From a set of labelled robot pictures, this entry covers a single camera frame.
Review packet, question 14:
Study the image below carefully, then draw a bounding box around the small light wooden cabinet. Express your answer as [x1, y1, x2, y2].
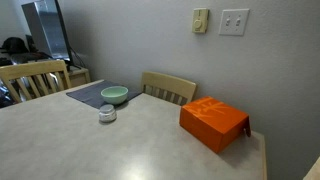
[64, 65, 92, 88]

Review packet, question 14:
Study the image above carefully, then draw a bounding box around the flat screen monitor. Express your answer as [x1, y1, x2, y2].
[21, 0, 74, 63]

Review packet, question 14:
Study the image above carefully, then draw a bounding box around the beige wall thermostat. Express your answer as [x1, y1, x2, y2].
[191, 7, 210, 34]

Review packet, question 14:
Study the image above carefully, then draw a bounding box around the thin black monitor cable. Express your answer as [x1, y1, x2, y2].
[69, 46, 88, 69]

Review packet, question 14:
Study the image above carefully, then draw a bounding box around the light wooden slat-back chair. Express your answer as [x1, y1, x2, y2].
[140, 70, 198, 107]
[0, 59, 72, 104]

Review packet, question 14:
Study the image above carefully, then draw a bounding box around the mint green bowl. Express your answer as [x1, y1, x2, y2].
[100, 85, 129, 106]

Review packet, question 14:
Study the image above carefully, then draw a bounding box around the dark grey cloth placemat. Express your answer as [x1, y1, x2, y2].
[65, 79, 143, 110]

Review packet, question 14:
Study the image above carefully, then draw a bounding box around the silver candle jar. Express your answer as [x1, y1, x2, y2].
[98, 107, 118, 124]

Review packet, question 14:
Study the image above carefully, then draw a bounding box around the light wooden chair corner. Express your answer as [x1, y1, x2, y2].
[302, 155, 320, 180]

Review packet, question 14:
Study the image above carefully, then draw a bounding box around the white double light switch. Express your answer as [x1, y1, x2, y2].
[218, 8, 251, 37]

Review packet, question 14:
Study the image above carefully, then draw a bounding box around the orange cardboard box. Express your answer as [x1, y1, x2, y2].
[179, 95, 252, 155]

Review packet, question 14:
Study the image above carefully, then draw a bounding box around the black bag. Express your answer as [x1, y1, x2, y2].
[0, 36, 30, 55]

